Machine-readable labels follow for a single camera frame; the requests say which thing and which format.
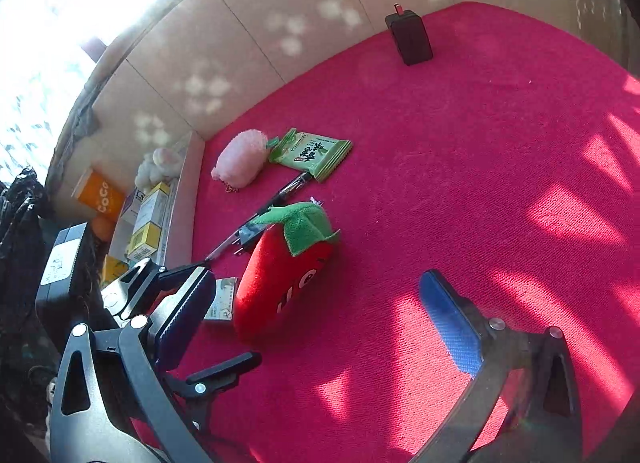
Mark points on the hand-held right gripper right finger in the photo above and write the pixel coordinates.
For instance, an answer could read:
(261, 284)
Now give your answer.
(450, 323)

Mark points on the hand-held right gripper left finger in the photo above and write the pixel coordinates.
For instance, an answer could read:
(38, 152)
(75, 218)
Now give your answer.
(180, 323)

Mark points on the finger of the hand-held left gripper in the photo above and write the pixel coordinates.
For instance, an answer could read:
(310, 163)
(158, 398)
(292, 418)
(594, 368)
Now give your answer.
(215, 375)
(132, 288)

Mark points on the yellow drink carton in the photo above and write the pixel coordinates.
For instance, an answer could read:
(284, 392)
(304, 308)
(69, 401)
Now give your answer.
(114, 270)

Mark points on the teal box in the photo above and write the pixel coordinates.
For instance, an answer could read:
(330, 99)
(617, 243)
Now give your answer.
(222, 299)

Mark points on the yellow white medicine box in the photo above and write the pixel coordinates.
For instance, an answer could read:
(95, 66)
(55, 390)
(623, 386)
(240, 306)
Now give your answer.
(155, 205)

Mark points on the white cardboard tray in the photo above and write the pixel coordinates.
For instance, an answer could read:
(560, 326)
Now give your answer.
(185, 193)

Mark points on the red chili plush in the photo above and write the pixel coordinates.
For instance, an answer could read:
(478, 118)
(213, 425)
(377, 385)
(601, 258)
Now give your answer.
(285, 273)

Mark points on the white plush bunny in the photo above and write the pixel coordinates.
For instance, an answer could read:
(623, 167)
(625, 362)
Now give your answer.
(160, 165)

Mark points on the pink plush ball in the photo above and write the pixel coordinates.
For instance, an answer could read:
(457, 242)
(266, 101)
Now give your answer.
(240, 158)

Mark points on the green snack packet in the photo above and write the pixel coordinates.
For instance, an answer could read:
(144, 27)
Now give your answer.
(310, 153)

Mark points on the orange fruit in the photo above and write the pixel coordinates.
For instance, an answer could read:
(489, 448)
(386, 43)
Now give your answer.
(104, 228)

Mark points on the black plastic bag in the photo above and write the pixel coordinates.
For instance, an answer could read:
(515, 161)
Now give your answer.
(22, 223)

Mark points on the orange paper cup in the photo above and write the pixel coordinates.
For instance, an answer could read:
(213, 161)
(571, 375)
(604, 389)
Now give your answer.
(100, 195)

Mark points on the small black clip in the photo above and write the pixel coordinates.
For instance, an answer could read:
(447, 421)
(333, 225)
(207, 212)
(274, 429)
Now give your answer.
(249, 233)

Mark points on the grey cloth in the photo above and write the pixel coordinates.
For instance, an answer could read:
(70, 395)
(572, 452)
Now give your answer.
(86, 120)

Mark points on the red tablecloth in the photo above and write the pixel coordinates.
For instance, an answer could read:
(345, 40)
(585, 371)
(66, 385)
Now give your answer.
(450, 168)

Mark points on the black pen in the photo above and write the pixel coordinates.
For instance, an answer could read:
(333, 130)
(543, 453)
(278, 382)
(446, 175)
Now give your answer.
(280, 195)

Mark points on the black charger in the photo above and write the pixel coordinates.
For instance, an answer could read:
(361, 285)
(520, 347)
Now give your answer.
(411, 38)

